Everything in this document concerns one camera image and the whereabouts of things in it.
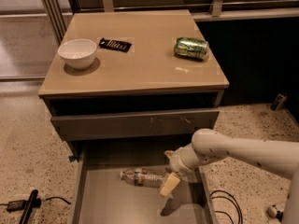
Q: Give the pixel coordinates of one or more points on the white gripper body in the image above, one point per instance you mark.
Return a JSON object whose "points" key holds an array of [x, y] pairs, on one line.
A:
{"points": [[177, 163]]}

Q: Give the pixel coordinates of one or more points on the clear plastic water bottle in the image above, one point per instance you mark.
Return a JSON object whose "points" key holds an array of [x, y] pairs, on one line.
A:
{"points": [[143, 177]]}

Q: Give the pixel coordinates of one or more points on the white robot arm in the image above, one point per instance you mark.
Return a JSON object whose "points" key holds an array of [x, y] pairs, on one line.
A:
{"points": [[207, 146]]}

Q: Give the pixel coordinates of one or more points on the grey top drawer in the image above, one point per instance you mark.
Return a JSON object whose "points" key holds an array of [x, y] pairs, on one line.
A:
{"points": [[133, 124]]}

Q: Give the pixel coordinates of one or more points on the grey open middle drawer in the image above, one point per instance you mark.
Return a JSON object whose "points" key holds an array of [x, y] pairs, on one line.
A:
{"points": [[101, 197]]}

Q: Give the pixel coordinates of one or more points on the grey drawer cabinet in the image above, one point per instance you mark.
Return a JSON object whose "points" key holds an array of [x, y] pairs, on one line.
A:
{"points": [[149, 77]]}

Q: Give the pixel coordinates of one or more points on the blue tape piece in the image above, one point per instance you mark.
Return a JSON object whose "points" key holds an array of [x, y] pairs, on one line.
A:
{"points": [[72, 158]]}

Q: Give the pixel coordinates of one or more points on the white power strip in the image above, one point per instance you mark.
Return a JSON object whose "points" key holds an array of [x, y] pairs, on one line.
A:
{"points": [[275, 211]]}

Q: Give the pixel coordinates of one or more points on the green soda can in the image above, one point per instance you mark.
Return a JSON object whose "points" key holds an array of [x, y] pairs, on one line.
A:
{"points": [[191, 47]]}

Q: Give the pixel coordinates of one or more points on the black snack packet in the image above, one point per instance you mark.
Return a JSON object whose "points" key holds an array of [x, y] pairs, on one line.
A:
{"points": [[114, 45]]}

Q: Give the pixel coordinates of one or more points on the white ceramic bowl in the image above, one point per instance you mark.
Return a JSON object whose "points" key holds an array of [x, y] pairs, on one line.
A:
{"points": [[78, 53]]}

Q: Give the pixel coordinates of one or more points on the black bar device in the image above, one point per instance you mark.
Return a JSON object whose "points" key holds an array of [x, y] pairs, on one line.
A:
{"points": [[30, 204]]}

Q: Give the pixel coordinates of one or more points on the black power adapter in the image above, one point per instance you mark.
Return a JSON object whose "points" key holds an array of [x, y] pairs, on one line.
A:
{"points": [[16, 205]]}

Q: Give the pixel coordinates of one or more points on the metal railing frame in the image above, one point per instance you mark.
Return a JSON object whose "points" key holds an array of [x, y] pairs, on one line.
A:
{"points": [[201, 10]]}

